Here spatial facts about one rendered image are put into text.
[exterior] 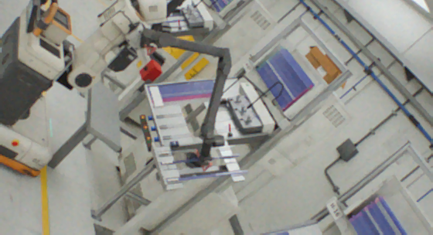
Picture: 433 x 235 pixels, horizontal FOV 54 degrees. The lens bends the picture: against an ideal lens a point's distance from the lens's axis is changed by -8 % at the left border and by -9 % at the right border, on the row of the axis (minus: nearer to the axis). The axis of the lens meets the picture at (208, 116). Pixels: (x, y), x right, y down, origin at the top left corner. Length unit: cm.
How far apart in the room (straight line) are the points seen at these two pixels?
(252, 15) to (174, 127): 162
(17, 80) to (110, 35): 58
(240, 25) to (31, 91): 233
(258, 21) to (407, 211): 245
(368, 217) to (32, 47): 193
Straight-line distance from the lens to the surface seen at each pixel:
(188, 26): 424
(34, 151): 279
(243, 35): 436
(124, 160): 377
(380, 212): 244
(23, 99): 258
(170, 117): 316
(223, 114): 322
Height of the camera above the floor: 180
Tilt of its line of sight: 15 degrees down
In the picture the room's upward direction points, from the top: 49 degrees clockwise
